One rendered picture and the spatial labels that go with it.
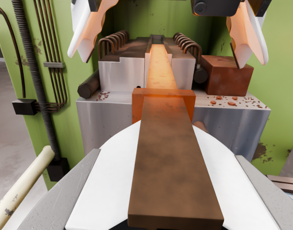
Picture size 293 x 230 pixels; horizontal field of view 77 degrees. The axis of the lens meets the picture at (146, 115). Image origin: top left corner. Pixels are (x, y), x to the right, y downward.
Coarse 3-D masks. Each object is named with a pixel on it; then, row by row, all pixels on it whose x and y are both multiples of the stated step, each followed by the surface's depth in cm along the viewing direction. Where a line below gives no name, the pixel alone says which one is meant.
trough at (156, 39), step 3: (153, 36) 72; (156, 36) 72; (159, 36) 72; (153, 39) 71; (156, 39) 72; (159, 39) 72; (162, 39) 62; (153, 42) 63; (156, 42) 63; (159, 42) 63; (162, 42) 59; (150, 51) 40
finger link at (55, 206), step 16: (64, 176) 7; (80, 176) 7; (48, 192) 7; (64, 192) 7; (80, 192) 7; (32, 208) 6; (48, 208) 6; (64, 208) 6; (32, 224) 6; (48, 224) 6; (64, 224) 6
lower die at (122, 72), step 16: (128, 48) 48; (144, 48) 48; (176, 48) 49; (112, 64) 38; (128, 64) 38; (144, 64) 39; (176, 64) 38; (192, 64) 38; (112, 80) 40; (128, 80) 40; (144, 80) 40; (176, 80) 39
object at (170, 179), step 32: (160, 64) 24; (160, 96) 13; (192, 96) 13; (160, 128) 9; (192, 128) 10; (160, 160) 7; (192, 160) 7; (160, 192) 6; (192, 192) 6; (128, 224) 6; (160, 224) 5; (192, 224) 5
